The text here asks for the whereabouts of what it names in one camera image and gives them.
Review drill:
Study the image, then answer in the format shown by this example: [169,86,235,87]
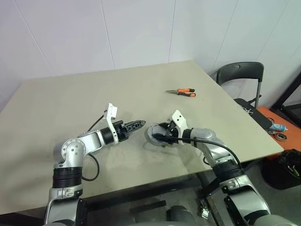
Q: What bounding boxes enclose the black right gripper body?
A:
[164,121,180,144]

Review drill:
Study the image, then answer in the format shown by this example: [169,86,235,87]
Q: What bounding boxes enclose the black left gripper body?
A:
[112,120,130,143]

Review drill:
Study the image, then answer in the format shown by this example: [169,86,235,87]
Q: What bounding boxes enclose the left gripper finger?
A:
[127,122,147,133]
[126,119,147,128]

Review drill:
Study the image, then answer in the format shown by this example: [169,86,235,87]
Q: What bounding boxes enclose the motor stator with copper windings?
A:
[147,130,170,148]

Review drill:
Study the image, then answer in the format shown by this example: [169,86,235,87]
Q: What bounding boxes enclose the orange black pliers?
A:
[165,88,197,97]

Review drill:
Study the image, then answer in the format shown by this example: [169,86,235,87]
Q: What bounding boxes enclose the black flat floor bar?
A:
[129,200,167,214]

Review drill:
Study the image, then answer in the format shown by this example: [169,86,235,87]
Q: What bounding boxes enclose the silver spoked wheel part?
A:
[241,105,255,116]

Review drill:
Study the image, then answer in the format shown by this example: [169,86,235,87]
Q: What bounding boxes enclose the dark grey rounded shape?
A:
[166,205,196,226]

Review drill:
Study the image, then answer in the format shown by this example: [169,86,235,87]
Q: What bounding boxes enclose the silver metal latch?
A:
[199,199,211,218]

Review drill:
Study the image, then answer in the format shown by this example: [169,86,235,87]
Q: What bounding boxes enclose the black folding chair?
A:
[215,62,271,129]

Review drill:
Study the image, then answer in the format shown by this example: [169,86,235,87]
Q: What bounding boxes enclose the blue white tube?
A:
[268,123,288,133]

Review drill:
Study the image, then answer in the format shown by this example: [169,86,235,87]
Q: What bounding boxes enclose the black waste bin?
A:
[261,149,301,190]

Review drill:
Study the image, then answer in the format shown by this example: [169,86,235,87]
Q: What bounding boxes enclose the black framed side table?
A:
[270,70,301,123]

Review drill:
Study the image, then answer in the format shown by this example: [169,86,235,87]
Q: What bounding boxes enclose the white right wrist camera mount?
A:
[168,109,189,145]

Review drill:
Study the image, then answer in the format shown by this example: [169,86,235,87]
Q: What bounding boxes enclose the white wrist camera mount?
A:
[168,109,189,145]
[103,102,119,145]

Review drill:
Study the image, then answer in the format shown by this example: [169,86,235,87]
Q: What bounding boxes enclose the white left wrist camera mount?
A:
[103,102,119,145]

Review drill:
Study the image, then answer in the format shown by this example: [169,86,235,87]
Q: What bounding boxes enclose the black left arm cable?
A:
[81,114,106,182]

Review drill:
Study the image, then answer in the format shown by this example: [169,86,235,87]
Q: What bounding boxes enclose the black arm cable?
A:
[81,114,106,182]
[150,133,243,169]

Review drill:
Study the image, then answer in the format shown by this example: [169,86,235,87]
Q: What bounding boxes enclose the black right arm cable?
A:
[150,133,243,169]

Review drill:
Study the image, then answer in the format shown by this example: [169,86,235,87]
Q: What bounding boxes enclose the black table frame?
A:
[0,157,266,226]

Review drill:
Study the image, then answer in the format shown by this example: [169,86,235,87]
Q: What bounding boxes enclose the rusty metal floor rail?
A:
[206,199,226,226]

